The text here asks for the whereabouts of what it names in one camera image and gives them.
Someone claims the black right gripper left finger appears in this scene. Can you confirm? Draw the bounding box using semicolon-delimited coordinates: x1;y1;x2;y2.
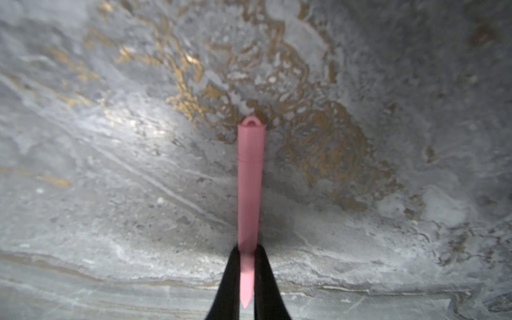
205;245;241;320

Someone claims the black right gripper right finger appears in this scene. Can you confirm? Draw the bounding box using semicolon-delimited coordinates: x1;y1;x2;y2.
254;245;291;320

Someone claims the pink stylus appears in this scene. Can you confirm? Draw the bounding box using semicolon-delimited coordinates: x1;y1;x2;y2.
237;115;265;308

